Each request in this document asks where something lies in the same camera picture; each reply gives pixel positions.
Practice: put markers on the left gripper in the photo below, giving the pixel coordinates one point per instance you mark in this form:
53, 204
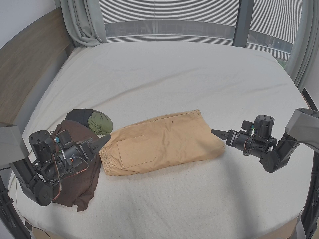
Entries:
77, 154

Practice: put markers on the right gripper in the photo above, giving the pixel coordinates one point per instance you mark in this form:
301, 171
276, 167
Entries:
238, 141

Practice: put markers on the tan shorts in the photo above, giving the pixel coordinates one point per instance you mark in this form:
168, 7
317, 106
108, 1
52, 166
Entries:
164, 143

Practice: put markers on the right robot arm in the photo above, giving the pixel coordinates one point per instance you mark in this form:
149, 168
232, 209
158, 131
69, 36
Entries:
301, 126

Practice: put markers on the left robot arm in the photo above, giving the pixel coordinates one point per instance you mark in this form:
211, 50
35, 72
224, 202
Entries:
41, 146

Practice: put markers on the bed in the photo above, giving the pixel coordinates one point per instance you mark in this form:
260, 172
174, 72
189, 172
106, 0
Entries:
189, 78

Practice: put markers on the green garment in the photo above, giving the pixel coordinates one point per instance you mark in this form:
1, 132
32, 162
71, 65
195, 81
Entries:
99, 123

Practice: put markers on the black garment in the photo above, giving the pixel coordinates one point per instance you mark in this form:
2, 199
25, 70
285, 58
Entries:
78, 116

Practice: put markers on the brown shorts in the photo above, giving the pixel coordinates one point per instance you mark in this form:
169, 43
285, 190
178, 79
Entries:
79, 185

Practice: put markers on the grey-green curtain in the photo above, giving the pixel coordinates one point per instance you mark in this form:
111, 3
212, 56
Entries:
307, 33
79, 14

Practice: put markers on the window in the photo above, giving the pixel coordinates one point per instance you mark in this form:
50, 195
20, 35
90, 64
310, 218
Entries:
174, 6

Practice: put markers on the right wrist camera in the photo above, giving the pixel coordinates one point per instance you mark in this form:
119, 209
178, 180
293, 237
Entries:
247, 126

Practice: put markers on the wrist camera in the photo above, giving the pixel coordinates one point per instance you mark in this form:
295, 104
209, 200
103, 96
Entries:
247, 126
64, 138

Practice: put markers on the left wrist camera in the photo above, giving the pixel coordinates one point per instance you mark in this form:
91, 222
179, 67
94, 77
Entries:
64, 138

